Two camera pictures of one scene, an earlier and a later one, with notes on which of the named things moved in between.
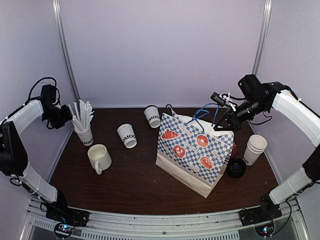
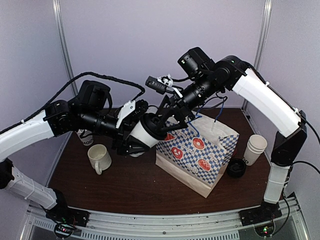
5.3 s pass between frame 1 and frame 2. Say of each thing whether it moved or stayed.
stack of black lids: stayed
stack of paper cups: stayed
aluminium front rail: stayed
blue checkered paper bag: moved
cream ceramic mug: stayed
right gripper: moved
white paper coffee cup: moved
